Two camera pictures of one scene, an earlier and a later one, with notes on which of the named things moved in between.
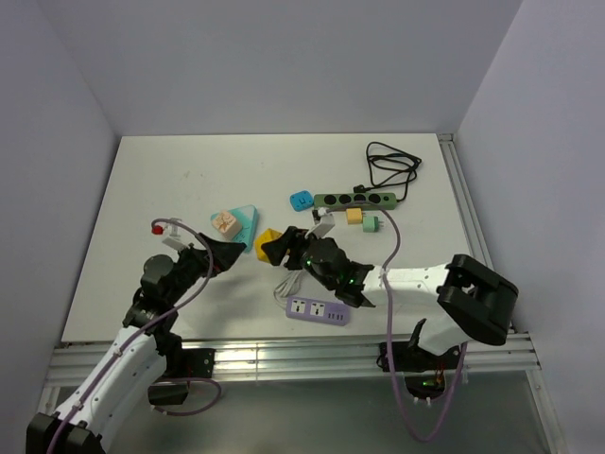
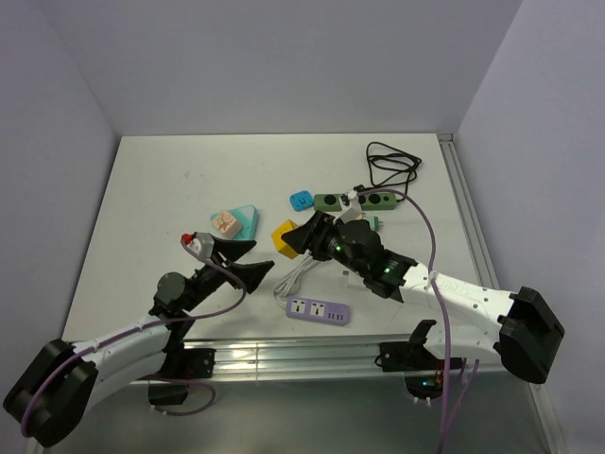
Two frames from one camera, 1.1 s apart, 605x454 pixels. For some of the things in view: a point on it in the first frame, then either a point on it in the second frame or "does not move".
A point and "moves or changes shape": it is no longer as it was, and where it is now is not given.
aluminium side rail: [475, 236] does not move
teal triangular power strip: [247, 217] does not move
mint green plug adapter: [371, 224] does not move
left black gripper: [225, 254] to [251, 273]
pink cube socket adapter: [225, 222] does not move
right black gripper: [293, 239] to [313, 235]
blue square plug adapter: [301, 200] does not move
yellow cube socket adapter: [266, 235] moves or changes shape
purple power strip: [315, 309] does not move
